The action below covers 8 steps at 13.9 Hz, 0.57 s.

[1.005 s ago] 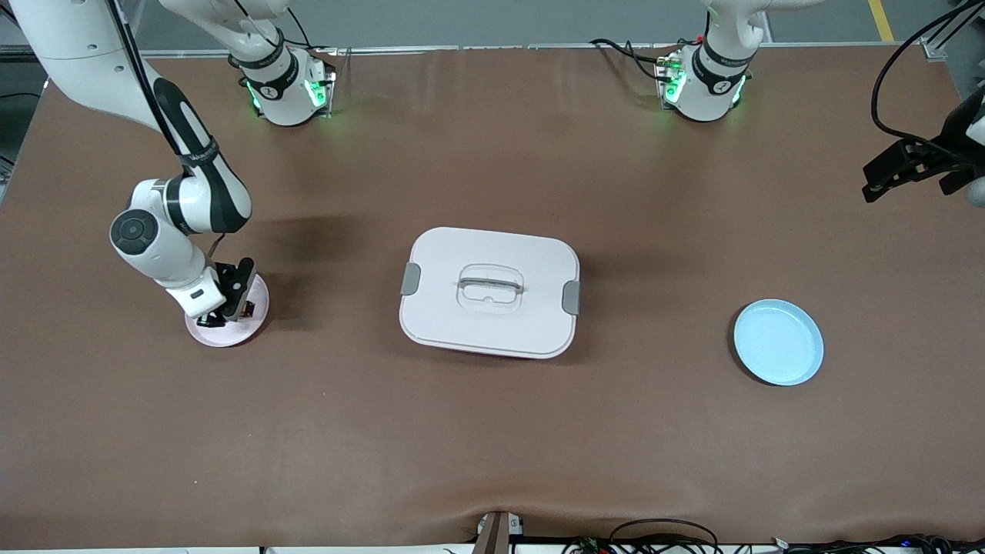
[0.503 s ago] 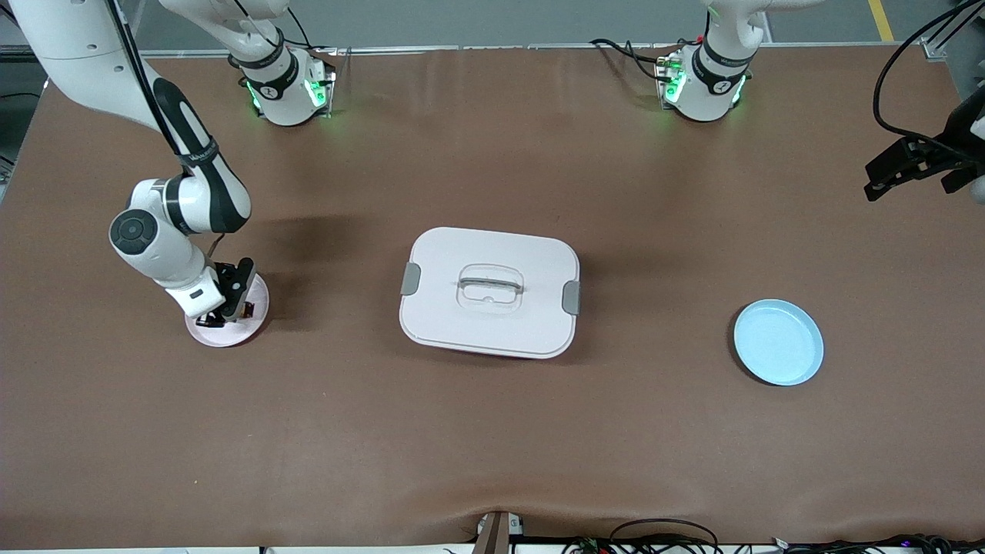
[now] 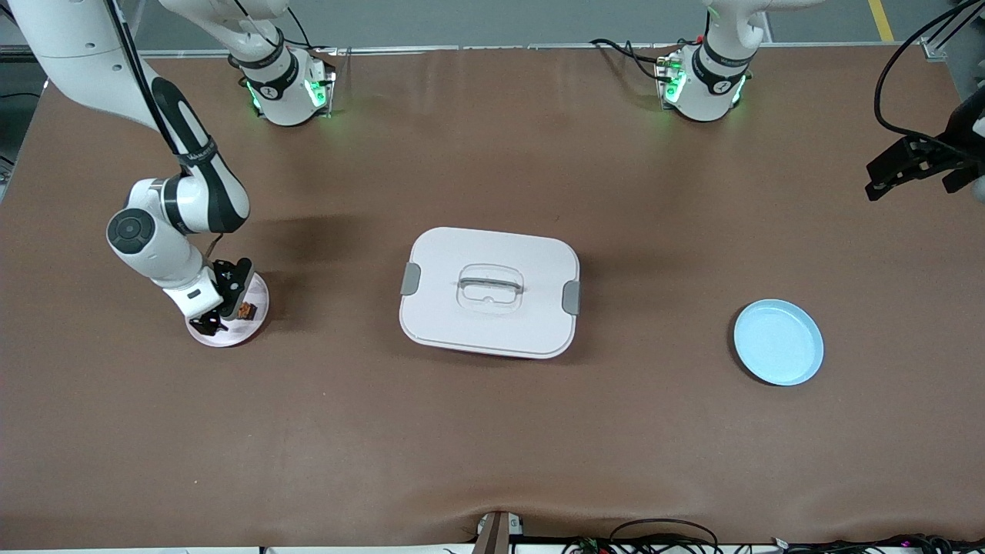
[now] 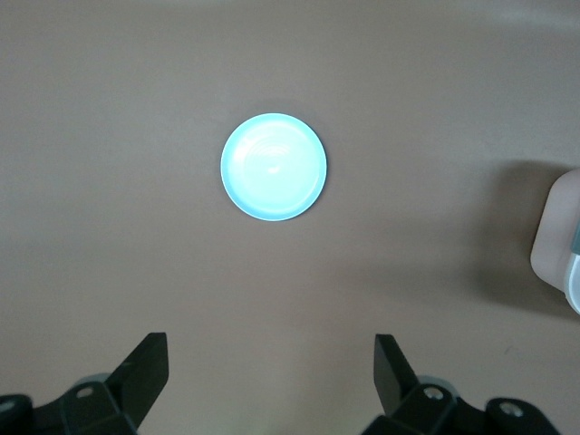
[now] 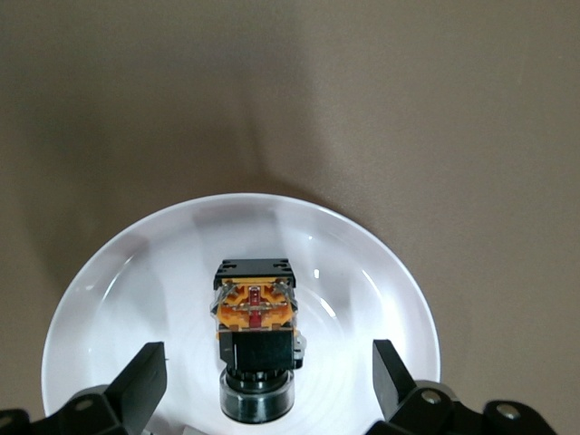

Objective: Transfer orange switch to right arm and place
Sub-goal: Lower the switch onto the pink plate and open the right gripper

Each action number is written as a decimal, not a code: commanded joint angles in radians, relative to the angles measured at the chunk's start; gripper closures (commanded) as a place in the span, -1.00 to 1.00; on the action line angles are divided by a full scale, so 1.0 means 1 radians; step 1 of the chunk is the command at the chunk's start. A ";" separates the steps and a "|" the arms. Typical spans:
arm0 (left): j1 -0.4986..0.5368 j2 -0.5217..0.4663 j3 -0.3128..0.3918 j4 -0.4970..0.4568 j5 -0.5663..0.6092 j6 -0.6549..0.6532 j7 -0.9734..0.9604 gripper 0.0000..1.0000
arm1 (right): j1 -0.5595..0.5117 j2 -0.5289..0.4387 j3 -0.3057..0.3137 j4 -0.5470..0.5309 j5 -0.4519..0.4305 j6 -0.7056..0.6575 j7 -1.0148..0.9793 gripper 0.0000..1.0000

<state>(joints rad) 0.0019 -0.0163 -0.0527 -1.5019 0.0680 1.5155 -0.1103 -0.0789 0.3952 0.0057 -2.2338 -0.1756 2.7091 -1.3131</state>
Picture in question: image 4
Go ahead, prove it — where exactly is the light blue round plate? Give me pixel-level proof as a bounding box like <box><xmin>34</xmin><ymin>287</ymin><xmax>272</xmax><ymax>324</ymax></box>
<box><xmin>220</xmin><ymin>112</ymin><xmax>328</xmax><ymax>222</ymax></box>

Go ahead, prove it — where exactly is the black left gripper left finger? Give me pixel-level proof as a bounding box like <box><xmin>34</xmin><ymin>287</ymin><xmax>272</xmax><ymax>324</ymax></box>
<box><xmin>31</xmin><ymin>332</ymin><xmax>169</xmax><ymax>435</ymax></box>

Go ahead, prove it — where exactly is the white plastic lidded container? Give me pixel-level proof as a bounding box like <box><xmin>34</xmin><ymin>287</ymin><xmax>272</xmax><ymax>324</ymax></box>
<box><xmin>529</xmin><ymin>167</ymin><xmax>580</xmax><ymax>314</ymax></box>

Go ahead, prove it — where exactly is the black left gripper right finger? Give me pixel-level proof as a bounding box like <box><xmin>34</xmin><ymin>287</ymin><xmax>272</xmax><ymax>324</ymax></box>
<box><xmin>362</xmin><ymin>333</ymin><xmax>489</xmax><ymax>435</ymax></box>

